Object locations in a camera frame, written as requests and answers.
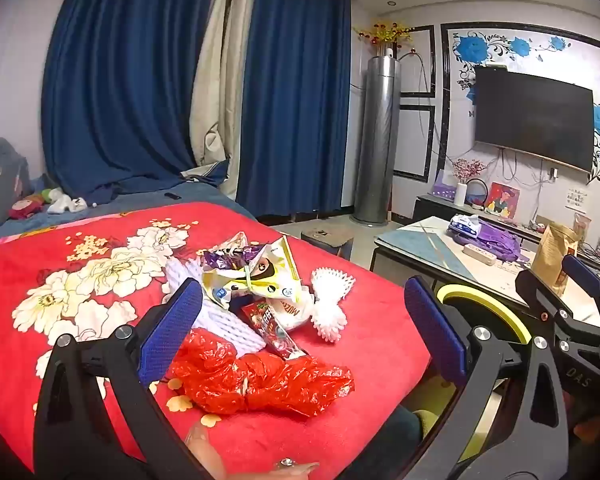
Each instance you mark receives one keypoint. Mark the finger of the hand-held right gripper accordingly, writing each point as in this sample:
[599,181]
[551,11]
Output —
[585,275]
[542,300]

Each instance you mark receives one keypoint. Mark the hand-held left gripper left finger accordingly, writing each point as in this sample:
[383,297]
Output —
[170,330]

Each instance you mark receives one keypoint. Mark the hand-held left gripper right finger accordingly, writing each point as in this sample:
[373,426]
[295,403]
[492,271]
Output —
[432,330]

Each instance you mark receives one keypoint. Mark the large white foam fruit net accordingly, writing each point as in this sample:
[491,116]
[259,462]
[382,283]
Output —
[220,325]

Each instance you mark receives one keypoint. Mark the yellow trash bin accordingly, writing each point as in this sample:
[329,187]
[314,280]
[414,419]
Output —
[480,292]

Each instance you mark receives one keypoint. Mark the purple snack wrapper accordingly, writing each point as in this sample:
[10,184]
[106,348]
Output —
[220,260]

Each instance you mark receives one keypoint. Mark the red snack packet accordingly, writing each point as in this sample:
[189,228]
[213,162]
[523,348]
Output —
[267,327]

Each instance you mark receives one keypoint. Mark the small white foam fruit net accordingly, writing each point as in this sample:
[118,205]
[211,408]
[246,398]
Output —
[330,310]

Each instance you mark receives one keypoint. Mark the red plastic bag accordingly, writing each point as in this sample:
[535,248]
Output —
[260,385]

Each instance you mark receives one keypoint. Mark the yellow white snack bag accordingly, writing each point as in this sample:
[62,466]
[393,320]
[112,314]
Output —
[272,280]

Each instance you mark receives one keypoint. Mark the white plastic bag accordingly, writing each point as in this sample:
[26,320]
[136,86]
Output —
[292,312]

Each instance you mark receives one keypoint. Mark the person's left hand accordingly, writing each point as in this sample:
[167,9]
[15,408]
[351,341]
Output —
[215,460]

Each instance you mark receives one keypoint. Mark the brown paper bag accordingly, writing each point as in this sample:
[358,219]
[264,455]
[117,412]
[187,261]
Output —
[552,255]

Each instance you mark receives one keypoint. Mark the clear snack packet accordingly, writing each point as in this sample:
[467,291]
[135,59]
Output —
[582,227]

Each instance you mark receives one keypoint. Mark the purple backpack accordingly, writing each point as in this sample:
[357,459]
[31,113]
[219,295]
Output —
[500,242]

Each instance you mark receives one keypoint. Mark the white power strip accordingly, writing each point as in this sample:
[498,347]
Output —
[480,255]

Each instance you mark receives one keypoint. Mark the blue white coffee table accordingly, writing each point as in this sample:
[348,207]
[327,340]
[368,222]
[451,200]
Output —
[420,245]

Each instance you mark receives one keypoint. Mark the yellow-green cloth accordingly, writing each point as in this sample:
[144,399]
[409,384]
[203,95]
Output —
[427,422]

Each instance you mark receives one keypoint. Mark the portrait painting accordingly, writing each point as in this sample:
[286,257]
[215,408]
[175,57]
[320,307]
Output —
[502,200]

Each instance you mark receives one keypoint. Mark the white blue tissue pack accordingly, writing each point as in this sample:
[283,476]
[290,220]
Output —
[464,224]

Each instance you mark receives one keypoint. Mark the dark teal cloth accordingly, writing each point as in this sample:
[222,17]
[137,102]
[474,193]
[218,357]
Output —
[395,435]

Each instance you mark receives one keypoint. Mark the dark television cabinet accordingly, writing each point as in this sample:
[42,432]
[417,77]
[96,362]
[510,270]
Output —
[430,205]

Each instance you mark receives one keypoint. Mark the white vase with pink flowers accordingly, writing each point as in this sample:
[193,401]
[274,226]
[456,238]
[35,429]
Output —
[460,195]

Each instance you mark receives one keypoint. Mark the black remote control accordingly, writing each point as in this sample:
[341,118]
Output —
[172,195]

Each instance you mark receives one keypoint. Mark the purple box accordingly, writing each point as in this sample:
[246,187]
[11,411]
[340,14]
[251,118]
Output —
[442,187]

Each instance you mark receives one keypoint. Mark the red floral blanket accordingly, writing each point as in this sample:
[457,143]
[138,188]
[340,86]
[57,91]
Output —
[30,270]

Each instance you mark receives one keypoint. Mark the white plush toy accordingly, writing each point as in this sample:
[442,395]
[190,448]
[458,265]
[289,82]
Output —
[65,202]

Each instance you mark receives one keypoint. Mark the green plush toy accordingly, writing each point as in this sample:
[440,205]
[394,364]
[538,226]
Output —
[47,194]

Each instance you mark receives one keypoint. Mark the red plush toy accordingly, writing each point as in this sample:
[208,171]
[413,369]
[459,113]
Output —
[25,209]

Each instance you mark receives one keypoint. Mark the silver standing air conditioner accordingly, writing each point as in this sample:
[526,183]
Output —
[377,135]

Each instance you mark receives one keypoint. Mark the grey blue sofa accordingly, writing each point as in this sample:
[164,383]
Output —
[0,170]

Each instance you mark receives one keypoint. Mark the blue curtain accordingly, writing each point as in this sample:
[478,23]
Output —
[295,110]
[120,85]

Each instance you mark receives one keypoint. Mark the beige curtain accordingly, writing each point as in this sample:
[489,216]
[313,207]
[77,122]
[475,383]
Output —
[220,85]

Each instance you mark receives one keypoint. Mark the yellow red artificial flowers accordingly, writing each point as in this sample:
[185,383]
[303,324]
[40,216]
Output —
[385,32]

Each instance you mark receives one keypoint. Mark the white wall notice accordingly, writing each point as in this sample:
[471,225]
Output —
[575,196]

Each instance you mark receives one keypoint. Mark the wall socket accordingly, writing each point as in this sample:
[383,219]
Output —
[553,173]

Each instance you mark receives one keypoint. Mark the round sand art frame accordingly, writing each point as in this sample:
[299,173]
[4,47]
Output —
[476,192]

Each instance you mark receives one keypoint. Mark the black wall television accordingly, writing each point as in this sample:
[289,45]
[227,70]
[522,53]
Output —
[532,117]

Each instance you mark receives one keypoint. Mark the blue flower wall decal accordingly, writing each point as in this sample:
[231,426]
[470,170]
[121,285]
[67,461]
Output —
[472,47]

